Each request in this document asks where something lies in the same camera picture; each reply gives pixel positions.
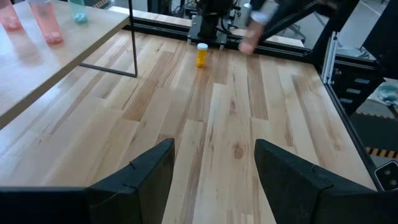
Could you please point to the teal medicine bottle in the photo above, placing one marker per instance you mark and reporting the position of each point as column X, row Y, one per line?
column 79, row 15

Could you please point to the silver aluminium profile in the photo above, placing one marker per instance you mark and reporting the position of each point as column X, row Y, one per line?
column 329, row 59

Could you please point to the person's forearm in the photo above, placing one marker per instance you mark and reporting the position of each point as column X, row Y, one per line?
column 262, row 11

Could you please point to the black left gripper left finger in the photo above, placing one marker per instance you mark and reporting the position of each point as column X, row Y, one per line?
column 143, row 193

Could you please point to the black hazard-striped floor mat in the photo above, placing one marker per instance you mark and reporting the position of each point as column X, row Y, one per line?
column 373, row 133

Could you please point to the black vertical rig post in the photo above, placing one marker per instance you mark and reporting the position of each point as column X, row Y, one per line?
column 382, row 37

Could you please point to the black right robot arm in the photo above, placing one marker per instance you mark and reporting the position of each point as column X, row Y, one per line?
column 208, row 21

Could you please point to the black slotted cabinet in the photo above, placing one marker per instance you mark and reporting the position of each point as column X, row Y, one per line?
column 357, row 93

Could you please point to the wooden shelf black legs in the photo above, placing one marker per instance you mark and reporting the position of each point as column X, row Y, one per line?
column 46, row 71

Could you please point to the black aluminium table frame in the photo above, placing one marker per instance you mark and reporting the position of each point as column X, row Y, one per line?
column 280, row 53

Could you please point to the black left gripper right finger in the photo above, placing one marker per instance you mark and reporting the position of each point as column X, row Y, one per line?
column 283, row 189

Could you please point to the salmon pink medicine bottle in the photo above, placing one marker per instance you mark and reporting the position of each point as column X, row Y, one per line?
column 11, row 21
column 48, row 28

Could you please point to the amber yellow medicine bottle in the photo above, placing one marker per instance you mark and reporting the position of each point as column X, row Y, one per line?
column 201, row 57

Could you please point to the person's hand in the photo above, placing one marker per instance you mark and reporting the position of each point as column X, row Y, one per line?
column 250, row 43

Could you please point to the grey blue crumpled cloth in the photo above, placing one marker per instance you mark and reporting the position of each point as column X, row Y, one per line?
column 388, row 93

